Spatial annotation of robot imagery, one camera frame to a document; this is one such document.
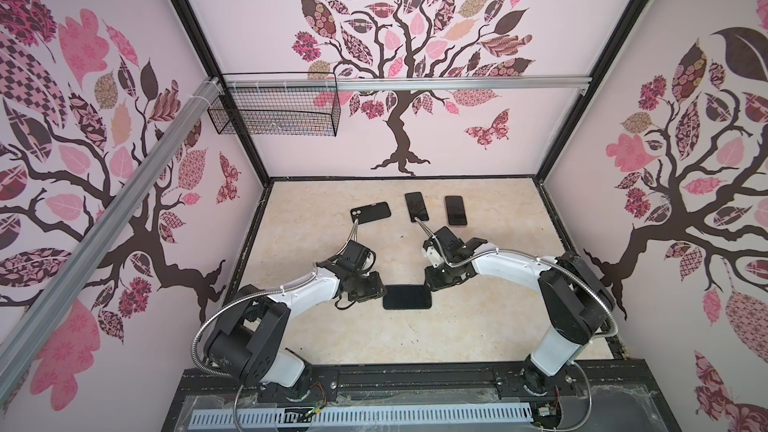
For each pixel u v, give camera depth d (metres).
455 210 1.13
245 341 0.43
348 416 0.70
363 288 0.76
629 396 0.72
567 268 0.50
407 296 0.88
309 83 0.91
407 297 0.88
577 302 0.46
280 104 0.95
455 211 1.13
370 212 1.10
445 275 0.76
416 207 1.10
